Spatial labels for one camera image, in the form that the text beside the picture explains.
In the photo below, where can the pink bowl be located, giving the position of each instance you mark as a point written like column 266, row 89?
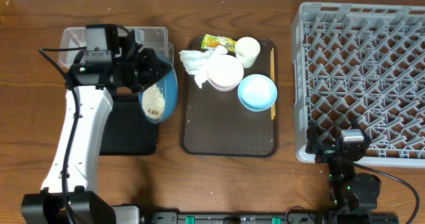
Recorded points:
column 224, row 72

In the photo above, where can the black tray bin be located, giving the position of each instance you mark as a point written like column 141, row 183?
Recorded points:
column 127, row 131

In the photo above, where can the crumpled white napkin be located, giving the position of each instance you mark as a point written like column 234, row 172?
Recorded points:
column 195, row 62

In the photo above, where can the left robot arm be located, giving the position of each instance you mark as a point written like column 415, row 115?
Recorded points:
column 69, row 192

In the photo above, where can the dark blue plate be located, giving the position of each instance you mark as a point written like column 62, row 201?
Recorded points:
column 169, row 89

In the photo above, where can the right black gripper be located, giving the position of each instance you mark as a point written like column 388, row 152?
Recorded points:
column 331, row 153

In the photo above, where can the cream plastic cup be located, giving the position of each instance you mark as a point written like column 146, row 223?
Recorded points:
column 246, row 50

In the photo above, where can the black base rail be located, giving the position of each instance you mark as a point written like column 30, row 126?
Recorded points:
column 290, row 218

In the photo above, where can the clear plastic bin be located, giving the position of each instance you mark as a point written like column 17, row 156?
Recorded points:
column 150, row 37

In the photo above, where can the grey dishwasher rack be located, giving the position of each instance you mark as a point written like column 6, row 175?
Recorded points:
column 363, row 62

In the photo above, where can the brown serving tray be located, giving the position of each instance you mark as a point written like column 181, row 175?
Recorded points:
column 216, row 123

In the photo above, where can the light blue bowl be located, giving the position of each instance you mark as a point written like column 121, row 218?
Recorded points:
column 257, row 92

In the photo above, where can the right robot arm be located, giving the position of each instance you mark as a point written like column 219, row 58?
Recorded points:
column 353, row 188

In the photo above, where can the rice food waste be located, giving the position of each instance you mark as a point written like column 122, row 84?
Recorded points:
column 153, row 103

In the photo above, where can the yellow green snack wrapper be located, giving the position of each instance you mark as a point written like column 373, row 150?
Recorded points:
column 211, row 42

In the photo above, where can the wooden chopstick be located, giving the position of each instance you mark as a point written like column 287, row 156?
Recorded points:
column 271, row 61

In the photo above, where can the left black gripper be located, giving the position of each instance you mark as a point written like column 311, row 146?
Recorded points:
column 150, row 62

